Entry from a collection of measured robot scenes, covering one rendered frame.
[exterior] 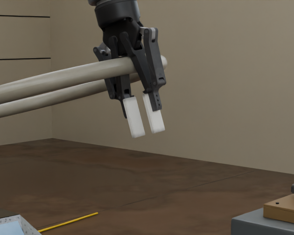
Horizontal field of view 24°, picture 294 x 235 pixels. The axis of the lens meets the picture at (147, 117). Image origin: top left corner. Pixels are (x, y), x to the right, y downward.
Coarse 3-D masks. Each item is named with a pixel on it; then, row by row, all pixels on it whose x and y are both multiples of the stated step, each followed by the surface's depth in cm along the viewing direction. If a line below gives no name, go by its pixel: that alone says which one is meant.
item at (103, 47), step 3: (102, 42) 120; (99, 45) 120; (102, 45) 120; (105, 45) 119; (102, 48) 120; (105, 48) 119; (108, 48) 120; (102, 51) 119; (105, 51) 119; (108, 51) 120; (105, 54) 120
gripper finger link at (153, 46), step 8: (144, 32) 113; (144, 40) 113; (144, 48) 113; (152, 48) 113; (152, 56) 112; (160, 56) 114; (152, 64) 113; (160, 64) 114; (152, 72) 113; (160, 72) 114; (152, 80) 113
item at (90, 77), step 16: (96, 64) 111; (112, 64) 112; (128, 64) 114; (32, 80) 108; (48, 80) 108; (64, 80) 108; (80, 80) 110; (96, 80) 112; (0, 96) 108; (16, 96) 108; (48, 96) 153; (64, 96) 153; (80, 96) 153; (0, 112) 149; (16, 112) 152
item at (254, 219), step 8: (240, 216) 167; (248, 216) 167; (256, 216) 167; (232, 224) 166; (240, 224) 165; (248, 224) 163; (256, 224) 162; (264, 224) 161; (272, 224) 160; (280, 224) 160; (288, 224) 160; (232, 232) 166; (240, 232) 165; (248, 232) 163; (256, 232) 162; (264, 232) 160; (272, 232) 159; (280, 232) 157; (288, 232) 156
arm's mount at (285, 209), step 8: (280, 200) 169; (288, 200) 169; (264, 208) 166; (272, 208) 165; (280, 208) 163; (288, 208) 162; (264, 216) 166; (272, 216) 165; (280, 216) 163; (288, 216) 162
